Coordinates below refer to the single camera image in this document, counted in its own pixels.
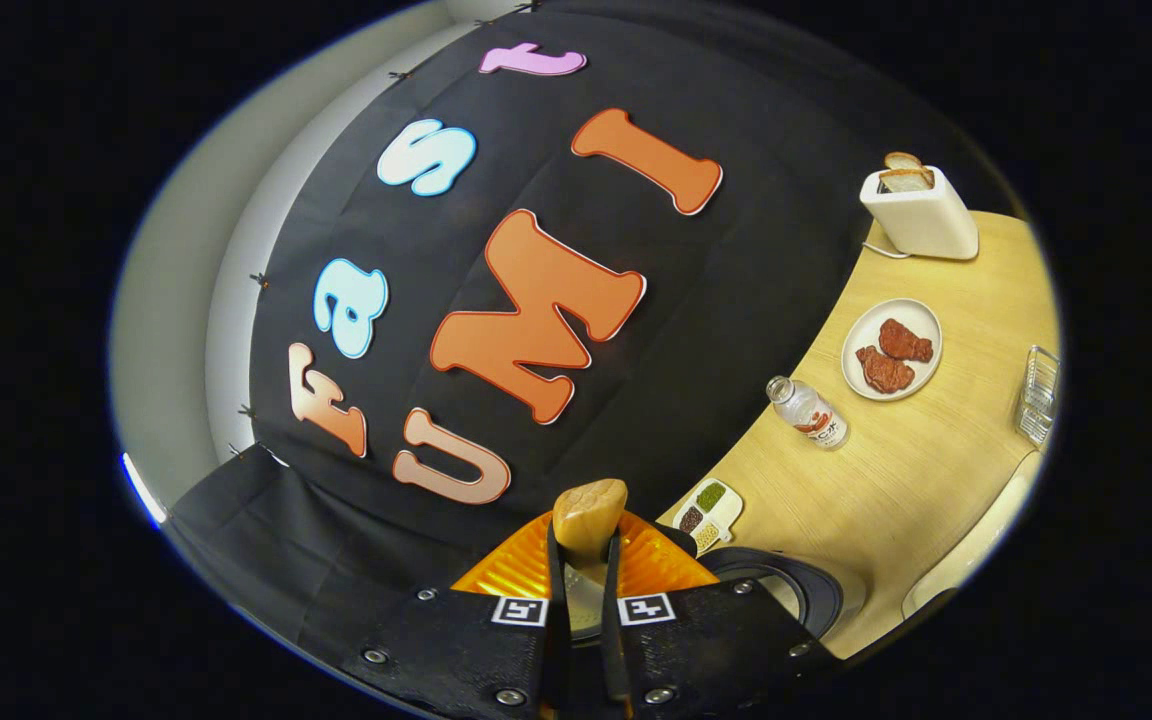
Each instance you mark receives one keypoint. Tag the white divided grain dish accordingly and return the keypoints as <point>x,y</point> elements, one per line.
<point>711,510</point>

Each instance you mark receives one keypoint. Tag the white oval plate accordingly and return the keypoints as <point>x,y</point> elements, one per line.
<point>861,335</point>

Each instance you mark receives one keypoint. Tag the clear plastic drink bottle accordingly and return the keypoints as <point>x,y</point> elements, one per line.
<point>811,412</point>

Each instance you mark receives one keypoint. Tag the wooden spoon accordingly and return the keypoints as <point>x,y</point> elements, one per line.
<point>588,515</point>

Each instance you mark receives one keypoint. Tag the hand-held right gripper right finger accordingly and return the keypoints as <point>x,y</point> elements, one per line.
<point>613,650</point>

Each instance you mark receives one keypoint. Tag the white toaster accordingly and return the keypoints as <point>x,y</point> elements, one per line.
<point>926,220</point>

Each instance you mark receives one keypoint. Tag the black silver rice cooker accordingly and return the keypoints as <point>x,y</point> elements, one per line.
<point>821,590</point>

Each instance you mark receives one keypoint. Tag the toasted bread slice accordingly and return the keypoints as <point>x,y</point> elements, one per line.
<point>904,160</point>
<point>906,180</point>

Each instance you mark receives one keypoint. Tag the brown meat piece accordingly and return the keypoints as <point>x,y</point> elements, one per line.
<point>884,372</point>
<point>906,342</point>

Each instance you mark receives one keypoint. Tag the clear plastic rice container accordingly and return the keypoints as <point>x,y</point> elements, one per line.
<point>976,550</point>

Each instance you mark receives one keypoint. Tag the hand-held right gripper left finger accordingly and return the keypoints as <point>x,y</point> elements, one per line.
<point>558,650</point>

